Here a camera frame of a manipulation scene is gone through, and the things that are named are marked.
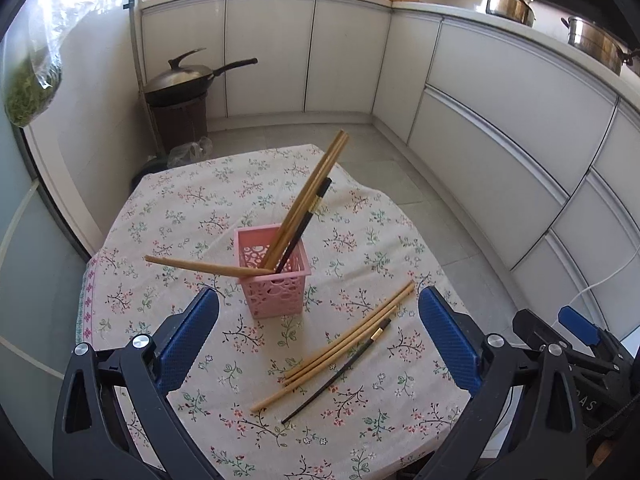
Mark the bamboo chopstick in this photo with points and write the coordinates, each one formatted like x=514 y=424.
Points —
x=366 y=321
x=307 y=364
x=209 y=268
x=312 y=199
x=307 y=194
x=325 y=362

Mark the steel stockpot with handle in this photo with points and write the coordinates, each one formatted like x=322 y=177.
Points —
x=597 y=43

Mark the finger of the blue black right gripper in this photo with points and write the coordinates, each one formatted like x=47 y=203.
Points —
x=546 y=439

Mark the black chopstick gold band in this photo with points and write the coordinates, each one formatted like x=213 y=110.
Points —
x=308 y=214
x=361 y=348

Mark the floral tablecloth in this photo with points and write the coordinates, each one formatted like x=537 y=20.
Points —
x=397 y=402

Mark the pink perforated utensil basket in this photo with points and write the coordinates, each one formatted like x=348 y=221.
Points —
x=272 y=295

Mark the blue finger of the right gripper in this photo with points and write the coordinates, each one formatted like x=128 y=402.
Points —
x=579 y=326

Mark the dark green dustpan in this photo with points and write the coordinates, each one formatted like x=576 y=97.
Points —
x=153 y=166

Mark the black wok with lid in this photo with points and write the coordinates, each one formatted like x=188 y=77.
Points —
x=180 y=83

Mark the plastic bag of greens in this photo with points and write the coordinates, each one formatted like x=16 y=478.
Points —
x=31 y=61

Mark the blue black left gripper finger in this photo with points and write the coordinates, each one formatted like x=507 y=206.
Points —
x=91 y=439

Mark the clear plastic bag on floor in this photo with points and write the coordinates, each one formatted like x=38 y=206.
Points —
x=190 y=153

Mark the dark brown bin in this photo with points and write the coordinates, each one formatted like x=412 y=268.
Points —
x=181 y=123

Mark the white kitchen cabinets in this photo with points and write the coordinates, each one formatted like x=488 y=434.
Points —
x=532 y=144

